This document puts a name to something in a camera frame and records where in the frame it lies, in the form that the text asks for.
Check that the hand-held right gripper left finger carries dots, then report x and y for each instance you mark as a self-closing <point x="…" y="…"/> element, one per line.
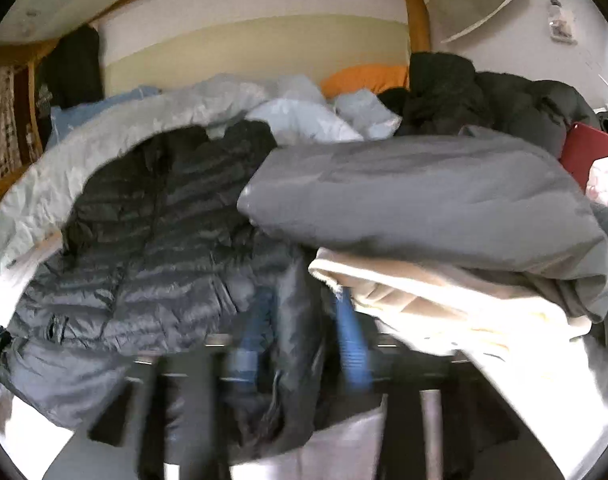
<point x="254" y="340"/>

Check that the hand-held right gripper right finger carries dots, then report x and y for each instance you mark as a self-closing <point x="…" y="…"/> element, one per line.
<point x="349" y="345"/>

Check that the black puffer jacket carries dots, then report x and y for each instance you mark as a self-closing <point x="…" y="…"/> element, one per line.
<point x="149" y="240"/>

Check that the dark hanging clothes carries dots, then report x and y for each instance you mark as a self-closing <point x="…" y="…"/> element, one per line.
<point x="74" y="65"/>

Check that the cream fleece garment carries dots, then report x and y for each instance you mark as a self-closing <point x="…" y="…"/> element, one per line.
<point x="434" y="300"/>

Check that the grey folded jacket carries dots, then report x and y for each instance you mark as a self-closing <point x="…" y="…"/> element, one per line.
<point x="424" y="195"/>

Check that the light grey duvet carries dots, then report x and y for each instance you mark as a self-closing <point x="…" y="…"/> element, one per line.
<point x="79" y="145"/>

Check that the light blue blanket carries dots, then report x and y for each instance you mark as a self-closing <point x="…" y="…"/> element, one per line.
<point x="324" y="115"/>

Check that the patterned beige curtain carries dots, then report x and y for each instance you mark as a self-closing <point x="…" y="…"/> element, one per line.
<point x="4" y="115"/>

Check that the blue pillow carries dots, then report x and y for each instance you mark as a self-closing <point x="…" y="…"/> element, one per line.
<point x="69" y="115"/>

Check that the orange pillow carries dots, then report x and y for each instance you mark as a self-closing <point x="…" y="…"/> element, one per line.
<point x="369" y="79"/>

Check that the black padded coat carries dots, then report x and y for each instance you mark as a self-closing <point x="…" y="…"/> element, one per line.
<point x="484" y="95"/>

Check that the pink cloth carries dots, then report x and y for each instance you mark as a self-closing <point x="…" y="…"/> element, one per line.
<point x="606" y="182"/>

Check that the red flat case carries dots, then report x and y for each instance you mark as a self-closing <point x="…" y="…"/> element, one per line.
<point x="589" y="147"/>

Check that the wooden bed frame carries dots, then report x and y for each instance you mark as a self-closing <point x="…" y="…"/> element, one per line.
<point x="418" y="5"/>

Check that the small wall fixture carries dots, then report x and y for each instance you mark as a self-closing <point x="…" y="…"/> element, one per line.
<point x="561" y="20"/>

